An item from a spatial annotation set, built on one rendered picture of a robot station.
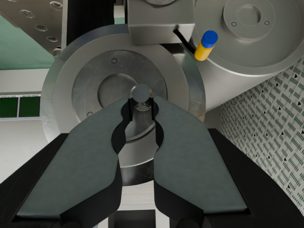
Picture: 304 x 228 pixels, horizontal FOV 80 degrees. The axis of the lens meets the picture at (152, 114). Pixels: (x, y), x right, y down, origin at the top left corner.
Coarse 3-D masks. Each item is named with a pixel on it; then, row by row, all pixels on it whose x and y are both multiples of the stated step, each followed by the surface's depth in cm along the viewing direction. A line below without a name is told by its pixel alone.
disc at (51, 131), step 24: (120, 24) 17; (72, 48) 17; (168, 48) 17; (48, 72) 17; (192, 72) 17; (48, 96) 16; (192, 96) 16; (48, 120) 16; (120, 168) 15; (144, 168) 15
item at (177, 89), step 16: (80, 48) 16; (96, 48) 16; (112, 48) 16; (128, 48) 16; (144, 48) 16; (160, 48) 16; (64, 64) 16; (80, 64) 16; (160, 64) 16; (176, 64) 16; (64, 80) 15; (176, 80) 15; (64, 96) 15; (176, 96) 15; (64, 112) 15; (64, 128) 15; (128, 144) 15; (144, 144) 15; (128, 160) 14; (144, 160) 14
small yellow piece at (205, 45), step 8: (176, 32) 14; (208, 32) 10; (184, 40) 13; (200, 40) 11; (208, 40) 10; (216, 40) 10; (192, 48) 13; (200, 48) 11; (208, 48) 11; (200, 56) 12
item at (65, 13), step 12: (72, 0) 20; (84, 0) 24; (96, 0) 30; (108, 0) 38; (72, 12) 20; (84, 12) 24; (96, 12) 29; (108, 12) 38; (72, 24) 20; (84, 24) 24; (96, 24) 29; (108, 24) 38; (72, 36) 20
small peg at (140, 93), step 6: (138, 84) 12; (144, 84) 12; (132, 90) 11; (138, 90) 11; (144, 90) 11; (150, 90) 11; (132, 96) 11; (138, 96) 11; (144, 96) 11; (150, 96) 11; (138, 102) 11; (144, 102) 11; (150, 102) 12; (138, 108) 13; (144, 108) 12; (150, 108) 14
